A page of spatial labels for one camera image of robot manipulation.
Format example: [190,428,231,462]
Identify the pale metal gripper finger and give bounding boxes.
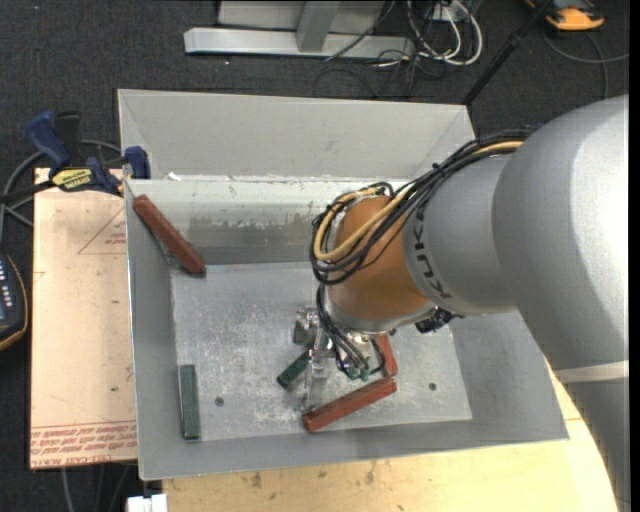
[301,359,329,416]
[292,306,322,347]

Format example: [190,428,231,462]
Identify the dark green flat block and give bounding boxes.
[276,348,313,388]
[177,364,203,442]

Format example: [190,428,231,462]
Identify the red-brown flat block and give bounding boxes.
[131,194,208,277]
[374,333,400,378]
[301,376,399,434]

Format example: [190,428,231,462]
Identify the grey metal bin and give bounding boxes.
[117,88,570,482]

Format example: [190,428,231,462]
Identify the brown cardboard board red print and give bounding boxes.
[29,167,139,470]

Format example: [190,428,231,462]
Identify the black cylinder on white bracket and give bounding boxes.
[413,305,455,335]

